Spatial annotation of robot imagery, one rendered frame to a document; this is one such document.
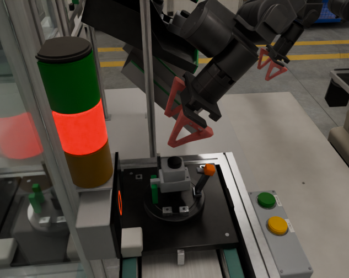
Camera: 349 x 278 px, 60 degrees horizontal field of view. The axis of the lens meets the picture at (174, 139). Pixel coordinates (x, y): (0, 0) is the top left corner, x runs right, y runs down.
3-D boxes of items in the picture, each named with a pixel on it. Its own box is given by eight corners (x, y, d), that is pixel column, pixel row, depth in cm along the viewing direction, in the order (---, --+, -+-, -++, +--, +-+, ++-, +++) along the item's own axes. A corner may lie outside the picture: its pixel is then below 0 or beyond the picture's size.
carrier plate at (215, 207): (214, 167, 81) (214, 161, 80) (237, 247, 63) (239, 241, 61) (124, 174, 79) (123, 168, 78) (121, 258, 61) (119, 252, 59)
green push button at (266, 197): (270, 196, 73) (272, 191, 72) (276, 209, 70) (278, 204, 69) (254, 197, 73) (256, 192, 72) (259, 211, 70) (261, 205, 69)
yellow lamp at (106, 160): (114, 157, 38) (109, 126, 35) (112, 187, 34) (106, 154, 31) (74, 160, 38) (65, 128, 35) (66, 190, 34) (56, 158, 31)
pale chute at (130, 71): (197, 113, 95) (208, 105, 93) (197, 139, 85) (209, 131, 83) (129, 51, 84) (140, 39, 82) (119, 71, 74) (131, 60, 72)
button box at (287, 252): (270, 204, 78) (275, 188, 74) (306, 286, 61) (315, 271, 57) (243, 207, 77) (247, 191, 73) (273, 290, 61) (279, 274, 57)
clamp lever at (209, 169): (200, 187, 69) (214, 164, 65) (202, 194, 68) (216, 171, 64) (186, 185, 68) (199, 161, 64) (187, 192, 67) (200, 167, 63)
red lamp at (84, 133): (109, 125, 35) (102, 87, 32) (106, 153, 31) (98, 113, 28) (65, 128, 35) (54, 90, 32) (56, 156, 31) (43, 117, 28)
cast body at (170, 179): (187, 176, 68) (188, 152, 64) (190, 190, 65) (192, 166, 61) (149, 180, 67) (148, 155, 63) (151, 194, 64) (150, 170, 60)
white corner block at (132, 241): (143, 237, 65) (141, 225, 62) (143, 256, 61) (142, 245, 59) (121, 239, 64) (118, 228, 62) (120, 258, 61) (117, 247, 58)
